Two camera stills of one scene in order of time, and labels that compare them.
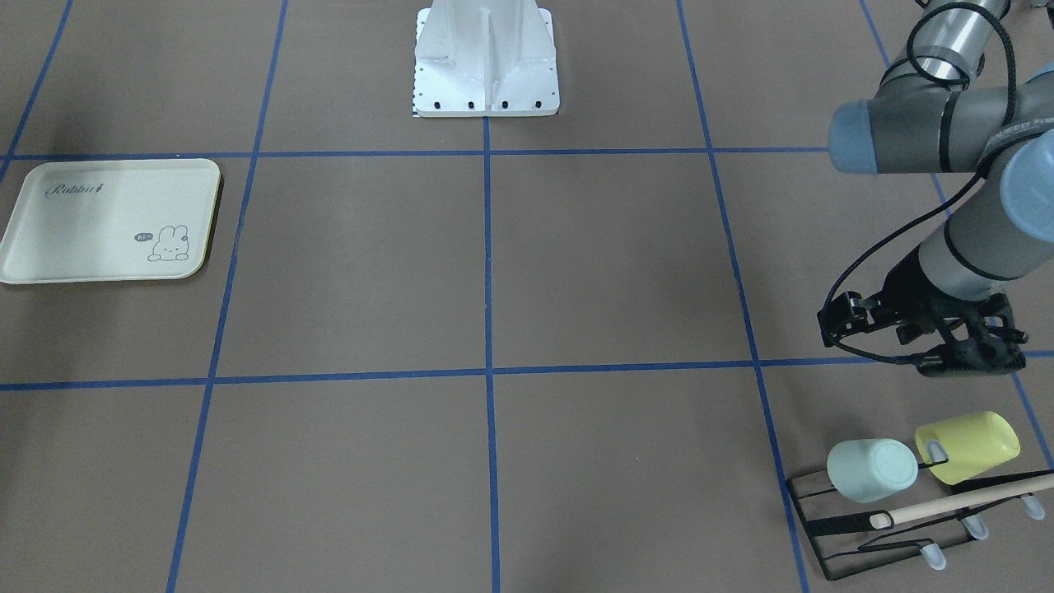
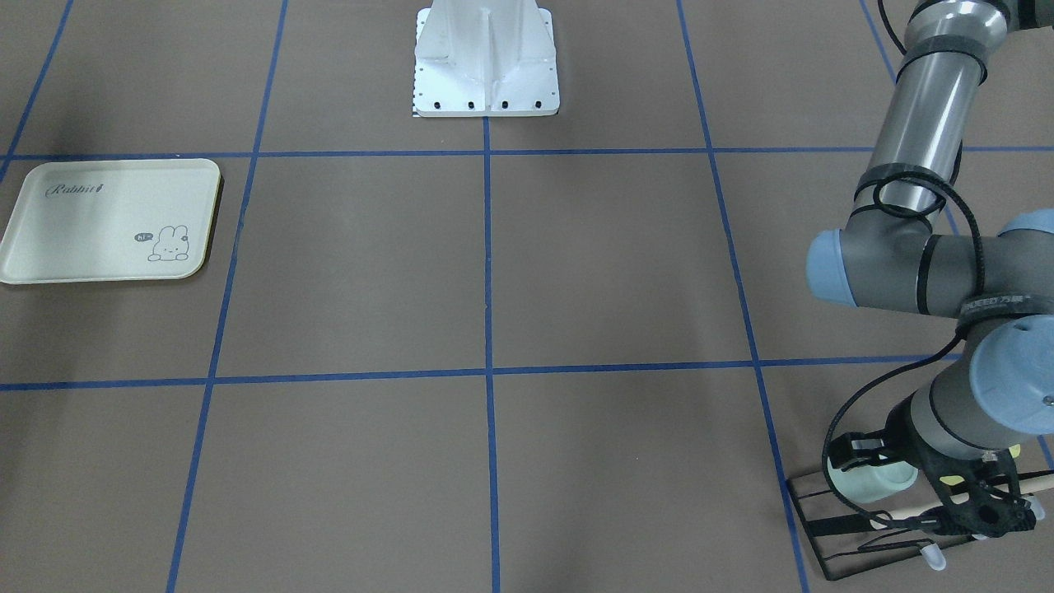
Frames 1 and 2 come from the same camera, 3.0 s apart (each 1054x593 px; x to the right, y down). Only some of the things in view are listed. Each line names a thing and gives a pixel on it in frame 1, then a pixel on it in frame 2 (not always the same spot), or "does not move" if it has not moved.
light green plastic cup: (865, 469) does not move
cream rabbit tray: (111, 221) does not move
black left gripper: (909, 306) → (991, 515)
